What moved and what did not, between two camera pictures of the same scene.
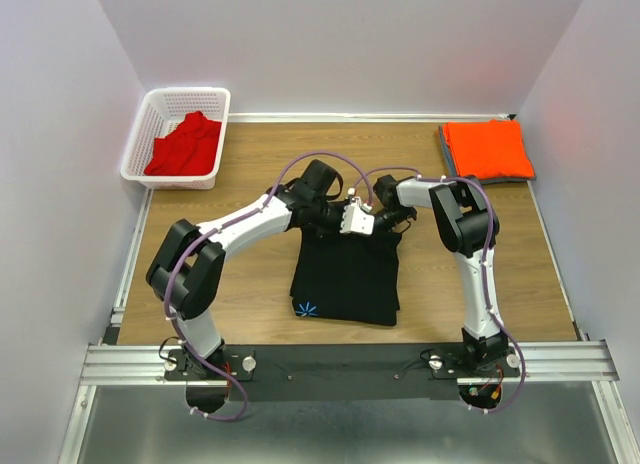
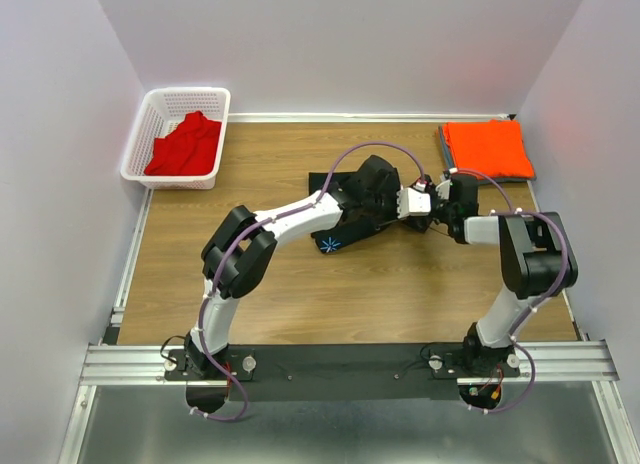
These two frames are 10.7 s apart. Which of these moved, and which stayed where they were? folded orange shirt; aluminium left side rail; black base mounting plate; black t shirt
Moved: black t shirt
Stayed: aluminium left side rail; folded orange shirt; black base mounting plate
